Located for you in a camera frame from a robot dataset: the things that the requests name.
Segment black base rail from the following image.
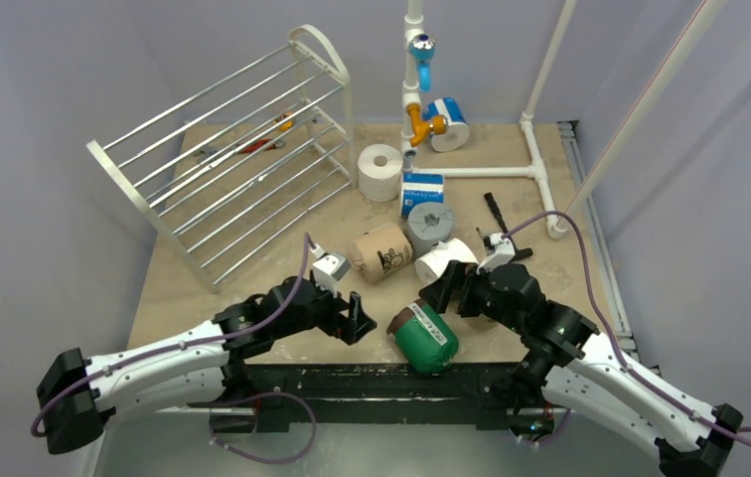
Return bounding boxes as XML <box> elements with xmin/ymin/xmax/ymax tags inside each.
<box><xmin>188</xmin><ymin>363</ymin><xmax>557</xmax><ymax>438</ymax></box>

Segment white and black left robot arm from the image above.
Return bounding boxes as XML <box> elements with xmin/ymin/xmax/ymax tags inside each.
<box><xmin>31</xmin><ymin>276</ymin><xmax>376</xmax><ymax>454</ymax></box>

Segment white pvc pipe frame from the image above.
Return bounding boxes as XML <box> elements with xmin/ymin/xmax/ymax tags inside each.
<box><xmin>399</xmin><ymin>0</ymin><xmax>725</xmax><ymax>211</ymax></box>

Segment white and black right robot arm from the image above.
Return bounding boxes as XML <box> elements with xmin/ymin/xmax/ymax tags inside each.
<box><xmin>419</xmin><ymin>260</ymin><xmax>743</xmax><ymax>476</ymax></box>

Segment upright white paper roll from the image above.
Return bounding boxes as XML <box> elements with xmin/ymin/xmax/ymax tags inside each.
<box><xmin>358</xmin><ymin>143</ymin><xmax>403</xmax><ymax>203</ymax></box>

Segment red handled pliers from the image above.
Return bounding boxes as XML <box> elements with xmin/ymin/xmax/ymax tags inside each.
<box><xmin>191</xmin><ymin>138</ymin><xmax>286</xmax><ymax>161</ymax></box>

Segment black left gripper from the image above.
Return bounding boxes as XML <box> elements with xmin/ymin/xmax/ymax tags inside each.
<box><xmin>273</xmin><ymin>273</ymin><xmax>375</xmax><ymax>343</ymax></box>

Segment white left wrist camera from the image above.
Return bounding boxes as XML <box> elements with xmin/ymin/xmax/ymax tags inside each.
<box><xmin>310</xmin><ymin>243</ymin><xmax>351</xmax><ymax>295</ymax></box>

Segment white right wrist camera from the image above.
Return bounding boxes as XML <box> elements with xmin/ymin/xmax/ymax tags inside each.
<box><xmin>477</xmin><ymin>232</ymin><xmax>517</xmax><ymax>274</ymax></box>

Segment green paper roll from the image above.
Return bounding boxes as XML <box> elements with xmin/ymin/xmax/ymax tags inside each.
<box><xmin>386</xmin><ymin>299</ymin><xmax>460</xmax><ymax>374</ymax></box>

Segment blue white packaged roll front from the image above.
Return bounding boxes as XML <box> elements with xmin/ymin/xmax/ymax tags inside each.
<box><xmin>399</xmin><ymin>172</ymin><xmax>445</xmax><ymax>219</ymax></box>

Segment orange faucet valve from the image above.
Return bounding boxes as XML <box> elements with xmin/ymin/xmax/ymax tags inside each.
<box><xmin>405</xmin><ymin>102</ymin><xmax>448</xmax><ymax>148</ymax></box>

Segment grey paper roll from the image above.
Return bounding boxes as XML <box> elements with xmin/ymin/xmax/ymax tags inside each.
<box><xmin>405</xmin><ymin>202</ymin><xmax>455</xmax><ymax>258</ymax></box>

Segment black screwdriver tool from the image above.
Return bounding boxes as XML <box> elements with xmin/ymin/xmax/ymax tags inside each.
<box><xmin>484</xmin><ymin>192</ymin><xmax>533</xmax><ymax>260</ymax></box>

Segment white metal shelf rack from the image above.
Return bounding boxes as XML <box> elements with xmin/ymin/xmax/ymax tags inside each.
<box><xmin>86</xmin><ymin>24</ymin><xmax>358</xmax><ymax>292</ymax></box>

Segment brown roll with print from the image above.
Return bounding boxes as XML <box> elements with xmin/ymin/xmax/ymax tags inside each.
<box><xmin>349</xmin><ymin>223</ymin><xmax>413</xmax><ymax>284</ymax></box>

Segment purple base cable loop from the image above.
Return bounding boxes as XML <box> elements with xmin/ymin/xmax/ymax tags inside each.
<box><xmin>209</xmin><ymin>392</ymin><xmax>318</xmax><ymax>466</ymax></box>

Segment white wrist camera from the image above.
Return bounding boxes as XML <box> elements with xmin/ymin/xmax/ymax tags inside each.
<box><xmin>477</xmin><ymin>232</ymin><xmax>517</xmax><ymax>274</ymax></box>
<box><xmin>310</xmin><ymin>243</ymin><xmax>351</xmax><ymax>295</ymax></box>

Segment unwrapped white paper roll lying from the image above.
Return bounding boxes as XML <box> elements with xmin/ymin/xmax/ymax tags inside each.
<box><xmin>414</xmin><ymin>238</ymin><xmax>479</xmax><ymax>286</ymax></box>

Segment yellow tape measure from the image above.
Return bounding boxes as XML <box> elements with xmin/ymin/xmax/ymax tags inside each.
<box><xmin>274</xmin><ymin>111</ymin><xmax>295</xmax><ymax>132</ymax></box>

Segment blue faucet valve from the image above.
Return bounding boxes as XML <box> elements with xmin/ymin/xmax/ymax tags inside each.
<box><xmin>408</xmin><ymin>33</ymin><xmax>436</xmax><ymax>92</ymax></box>

